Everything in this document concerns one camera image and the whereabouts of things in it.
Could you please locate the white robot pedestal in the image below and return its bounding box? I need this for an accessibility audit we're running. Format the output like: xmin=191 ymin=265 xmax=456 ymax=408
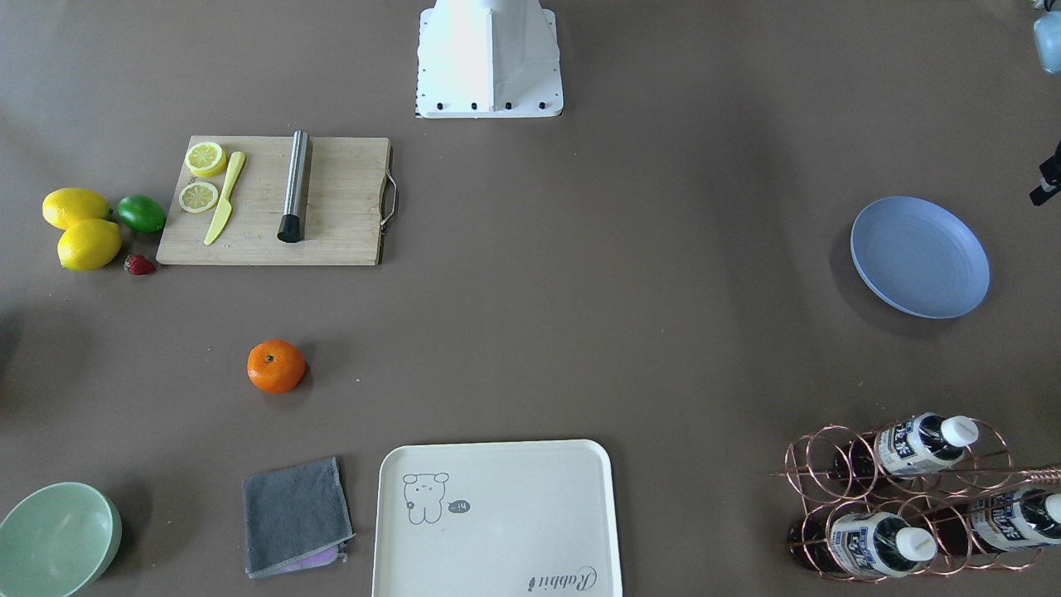
xmin=414 ymin=1 xmax=564 ymax=119

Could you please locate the lemon slice thin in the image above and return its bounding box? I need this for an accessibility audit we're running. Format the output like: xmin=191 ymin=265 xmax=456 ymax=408
xmin=177 ymin=181 xmax=220 ymax=214

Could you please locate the green ceramic bowl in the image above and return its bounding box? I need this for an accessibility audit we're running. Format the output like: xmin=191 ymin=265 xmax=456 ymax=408
xmin=1 ymin=482 xmax=123 ymax=596

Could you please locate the yellow plastic knife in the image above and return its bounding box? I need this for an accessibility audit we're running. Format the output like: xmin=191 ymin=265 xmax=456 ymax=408
xmin=202 ymin=151 xmax=246 ymax=245

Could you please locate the copper wire bottle rack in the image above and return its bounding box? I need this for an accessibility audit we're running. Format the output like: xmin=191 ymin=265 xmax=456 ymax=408
xmin=782 ymin=416 xmax=1059 ymax=583

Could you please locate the lemon half thick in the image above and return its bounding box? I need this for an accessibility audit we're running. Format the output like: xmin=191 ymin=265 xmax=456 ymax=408
xmin=182 ymin=141 xmax=228 ymax=178

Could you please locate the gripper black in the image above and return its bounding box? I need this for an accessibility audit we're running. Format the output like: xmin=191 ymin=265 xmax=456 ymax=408
xmin=1030 ymin=143 xmax=1061 ymax=206

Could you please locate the yellow lemon outer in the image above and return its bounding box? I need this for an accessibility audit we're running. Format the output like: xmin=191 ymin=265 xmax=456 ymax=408
xmin=41 ymin=187 xmax=111 ymax=231

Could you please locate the tea bottle top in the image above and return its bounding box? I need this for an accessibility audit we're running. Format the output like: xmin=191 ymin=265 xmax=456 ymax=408
xmin=827 ymin=412 xmax=979 ymax=488

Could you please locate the tea bottle lower middle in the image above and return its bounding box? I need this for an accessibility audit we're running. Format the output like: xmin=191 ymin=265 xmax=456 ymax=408
xmin=787 ymin=512 xmax=938 ymax=580

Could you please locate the blue round plate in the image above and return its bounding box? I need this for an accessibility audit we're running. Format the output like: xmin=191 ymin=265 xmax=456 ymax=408
xmin=849 ymin=196 xmax=991 ymax=320

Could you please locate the tea bottle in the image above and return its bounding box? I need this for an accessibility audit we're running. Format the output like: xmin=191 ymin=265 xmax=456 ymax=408
xmin=827 ymin=412 xmax=979 ymax=488
xmin=787 ymin=512 xmax=938 ymax=580
xmin=927 ymin=485 xmax=1060 ymax=556

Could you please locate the grey folded cloth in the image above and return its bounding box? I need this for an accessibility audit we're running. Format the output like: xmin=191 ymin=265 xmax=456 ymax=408
xmin=242 ymin=456 xmax=356 ymax=580

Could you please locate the cream rabbit tray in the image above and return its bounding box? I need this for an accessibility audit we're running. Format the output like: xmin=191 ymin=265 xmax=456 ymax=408
xmin=372 ymin=439 xmax=624 ymax=596

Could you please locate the red strawberry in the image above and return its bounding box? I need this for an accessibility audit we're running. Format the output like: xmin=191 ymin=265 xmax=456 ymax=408
xmin=123 ymin=254 xmax=157 ymax=276

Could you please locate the bamboo cutting board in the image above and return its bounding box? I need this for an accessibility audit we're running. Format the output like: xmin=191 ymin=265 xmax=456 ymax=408
xmin=157 ymin=135 xmax=392 ymax=265

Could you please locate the green lime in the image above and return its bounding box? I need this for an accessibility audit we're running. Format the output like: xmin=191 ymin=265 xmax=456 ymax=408
xmin=116 ymin=194 xmax=167 ymax=234

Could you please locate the orange mandarin fruit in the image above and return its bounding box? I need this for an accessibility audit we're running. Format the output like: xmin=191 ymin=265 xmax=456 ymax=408
xmin=245 ymin=339 xmax=307 ymax=394

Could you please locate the tea bottle lower outer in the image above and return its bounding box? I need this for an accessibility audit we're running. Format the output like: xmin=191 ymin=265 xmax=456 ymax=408
xmin=927 ymin=485 xmax=1060 ymax=556

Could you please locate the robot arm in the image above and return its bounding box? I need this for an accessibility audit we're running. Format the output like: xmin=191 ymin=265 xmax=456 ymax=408
xmin=1030 ymin=1 xmax=1060 ymax=206

